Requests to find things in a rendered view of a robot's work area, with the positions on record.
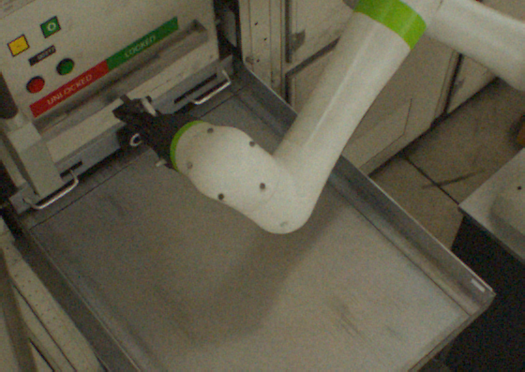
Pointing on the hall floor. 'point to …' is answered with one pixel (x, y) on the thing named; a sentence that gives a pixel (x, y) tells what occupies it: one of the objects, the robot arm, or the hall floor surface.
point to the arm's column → (512, 305)
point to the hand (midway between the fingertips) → (127, 113)
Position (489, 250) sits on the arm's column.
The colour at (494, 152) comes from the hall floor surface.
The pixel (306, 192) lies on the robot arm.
